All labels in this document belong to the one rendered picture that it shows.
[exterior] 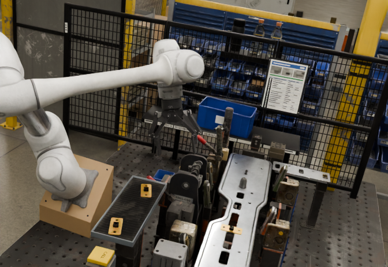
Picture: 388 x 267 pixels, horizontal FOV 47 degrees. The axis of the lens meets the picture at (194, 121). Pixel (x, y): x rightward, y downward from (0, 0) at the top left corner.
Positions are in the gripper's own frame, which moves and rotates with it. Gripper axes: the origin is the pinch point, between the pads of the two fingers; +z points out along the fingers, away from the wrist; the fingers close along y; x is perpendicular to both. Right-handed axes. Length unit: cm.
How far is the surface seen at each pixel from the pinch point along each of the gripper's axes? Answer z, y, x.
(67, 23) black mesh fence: -57, -84, 97
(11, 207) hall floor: 68, -161, 122
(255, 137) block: 13, 25, 75
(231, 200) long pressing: 28.7, 15.9, 23.0
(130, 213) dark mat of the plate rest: 14.0, -11.5, -25.8
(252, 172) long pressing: 26, 23, 52
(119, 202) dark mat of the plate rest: 11.8, -16.7, -21.3
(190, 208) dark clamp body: 22.3, 3.5, -2.0
